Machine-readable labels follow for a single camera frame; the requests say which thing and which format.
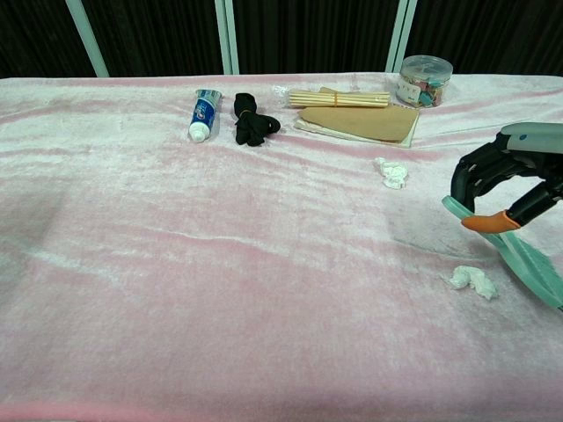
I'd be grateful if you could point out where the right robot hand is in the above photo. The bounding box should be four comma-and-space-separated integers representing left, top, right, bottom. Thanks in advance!
450, 122, 563, 232

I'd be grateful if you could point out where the teal plastic dustpan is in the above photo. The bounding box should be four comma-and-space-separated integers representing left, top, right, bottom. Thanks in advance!
442, 195, 563, 311

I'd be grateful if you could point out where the white tissue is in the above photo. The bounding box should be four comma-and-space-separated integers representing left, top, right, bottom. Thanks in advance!
373, 156, 409, 190
441, 265, 501, 302

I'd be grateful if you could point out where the clear jar of clips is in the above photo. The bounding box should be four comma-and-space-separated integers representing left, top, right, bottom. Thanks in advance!
397, 55, 454, 108

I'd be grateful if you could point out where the brown paper envelope stack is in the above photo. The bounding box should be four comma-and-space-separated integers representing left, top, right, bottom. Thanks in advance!
294, 105, 421, 149

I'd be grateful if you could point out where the bundle of wooden sticks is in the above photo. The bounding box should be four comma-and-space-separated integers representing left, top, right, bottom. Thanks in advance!
288, 88, 391, 109

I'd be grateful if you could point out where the black sock bundle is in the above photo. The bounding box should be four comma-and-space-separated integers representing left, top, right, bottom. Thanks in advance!
232, 91, 282, 148

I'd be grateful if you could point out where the blue white toothpaste tube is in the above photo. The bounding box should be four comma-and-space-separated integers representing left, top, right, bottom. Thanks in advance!
187, 88, 223, 144

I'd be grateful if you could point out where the pink plush tablecloth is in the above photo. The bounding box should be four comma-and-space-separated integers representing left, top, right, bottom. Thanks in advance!
0, 72, 563, 422

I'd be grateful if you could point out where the white double frame post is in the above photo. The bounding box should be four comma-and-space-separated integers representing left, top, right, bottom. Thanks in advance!
384, 0, 418, 74
214, 0, 241, 75

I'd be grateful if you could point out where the slanted white frame post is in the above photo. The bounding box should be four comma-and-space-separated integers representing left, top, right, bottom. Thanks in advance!
65, 0, 110, 78

